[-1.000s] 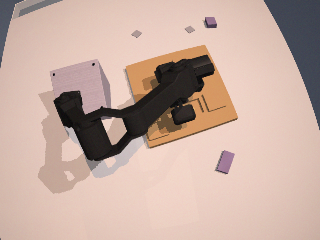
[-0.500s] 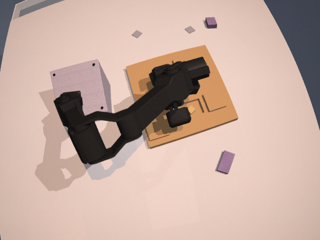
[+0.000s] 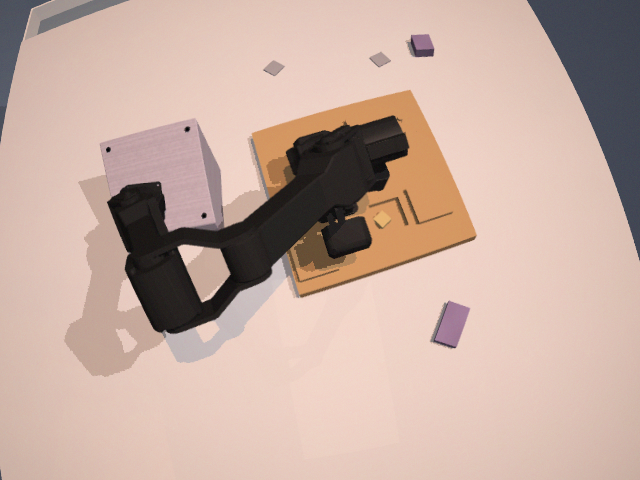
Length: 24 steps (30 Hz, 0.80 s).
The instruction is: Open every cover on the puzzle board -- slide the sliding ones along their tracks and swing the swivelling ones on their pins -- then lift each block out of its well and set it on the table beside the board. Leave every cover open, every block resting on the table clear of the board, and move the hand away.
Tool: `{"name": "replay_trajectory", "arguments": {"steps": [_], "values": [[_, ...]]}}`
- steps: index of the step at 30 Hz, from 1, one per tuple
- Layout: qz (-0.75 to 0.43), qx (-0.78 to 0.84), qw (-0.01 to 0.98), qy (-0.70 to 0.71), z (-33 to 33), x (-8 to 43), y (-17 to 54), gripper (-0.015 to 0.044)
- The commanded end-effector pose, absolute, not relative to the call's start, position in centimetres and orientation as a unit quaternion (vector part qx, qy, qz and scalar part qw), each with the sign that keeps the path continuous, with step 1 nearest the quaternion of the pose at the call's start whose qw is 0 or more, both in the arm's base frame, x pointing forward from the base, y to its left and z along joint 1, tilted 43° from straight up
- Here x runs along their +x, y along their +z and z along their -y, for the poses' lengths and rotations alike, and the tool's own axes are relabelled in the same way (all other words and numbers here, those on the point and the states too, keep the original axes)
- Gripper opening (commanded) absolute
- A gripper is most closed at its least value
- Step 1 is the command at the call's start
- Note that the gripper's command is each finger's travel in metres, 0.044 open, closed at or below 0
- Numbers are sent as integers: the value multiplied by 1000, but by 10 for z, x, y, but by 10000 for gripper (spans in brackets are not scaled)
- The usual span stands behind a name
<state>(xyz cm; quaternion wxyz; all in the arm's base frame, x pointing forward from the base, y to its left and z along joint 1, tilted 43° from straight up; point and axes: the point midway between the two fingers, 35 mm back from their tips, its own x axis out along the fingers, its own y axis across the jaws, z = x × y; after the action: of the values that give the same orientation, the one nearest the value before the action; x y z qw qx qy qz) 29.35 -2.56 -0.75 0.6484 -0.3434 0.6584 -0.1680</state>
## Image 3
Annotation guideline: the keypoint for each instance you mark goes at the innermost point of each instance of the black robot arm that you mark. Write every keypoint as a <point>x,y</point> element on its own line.
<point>332,171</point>

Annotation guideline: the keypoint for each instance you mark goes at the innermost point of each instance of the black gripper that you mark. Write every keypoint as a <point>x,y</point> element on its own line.
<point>346,236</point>

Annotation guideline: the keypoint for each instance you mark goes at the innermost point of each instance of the orange square puzzle board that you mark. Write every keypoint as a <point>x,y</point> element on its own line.
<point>427,211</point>

